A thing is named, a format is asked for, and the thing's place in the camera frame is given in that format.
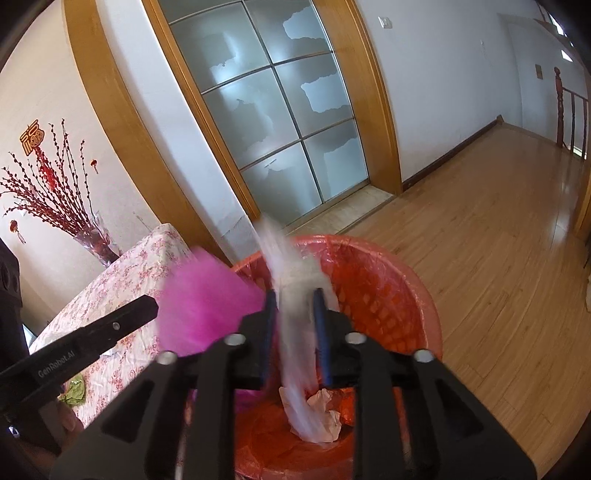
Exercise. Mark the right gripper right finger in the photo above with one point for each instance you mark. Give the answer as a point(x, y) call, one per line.
point(414, 418)

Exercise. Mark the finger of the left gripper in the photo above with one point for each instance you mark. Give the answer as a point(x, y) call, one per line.
point(38, 379)

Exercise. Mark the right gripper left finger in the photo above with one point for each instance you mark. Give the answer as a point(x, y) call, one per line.
point(178, 415)

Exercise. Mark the magenta plastic bag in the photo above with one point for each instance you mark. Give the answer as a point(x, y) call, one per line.
point(202, 301)

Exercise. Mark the red plastic trash basket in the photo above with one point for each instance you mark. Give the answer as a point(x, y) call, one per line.
point(383, 299)

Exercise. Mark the person's left hand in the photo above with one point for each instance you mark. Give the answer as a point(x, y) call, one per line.
point(30, 449)

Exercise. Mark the crumpled white tissue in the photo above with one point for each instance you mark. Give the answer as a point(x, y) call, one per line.
point(311, 419)

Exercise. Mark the floral pink tablecloth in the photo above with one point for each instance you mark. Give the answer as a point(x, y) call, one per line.
point(141, 270)

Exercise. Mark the glass vase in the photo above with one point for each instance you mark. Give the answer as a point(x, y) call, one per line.
point(96, 239)

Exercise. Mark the red berry branches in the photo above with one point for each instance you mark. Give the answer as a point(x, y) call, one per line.
point(52, 183)

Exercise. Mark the red wooden stair railing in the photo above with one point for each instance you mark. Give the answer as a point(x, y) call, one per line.
point(572, 132)

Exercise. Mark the frosted glass sliding door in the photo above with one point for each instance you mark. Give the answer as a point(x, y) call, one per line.
point(269, 77)

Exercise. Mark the red fu wall ornament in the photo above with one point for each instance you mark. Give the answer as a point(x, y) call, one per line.
point(32, 137)

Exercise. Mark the white wall switch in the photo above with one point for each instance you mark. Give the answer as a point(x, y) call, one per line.
point(385, 23)

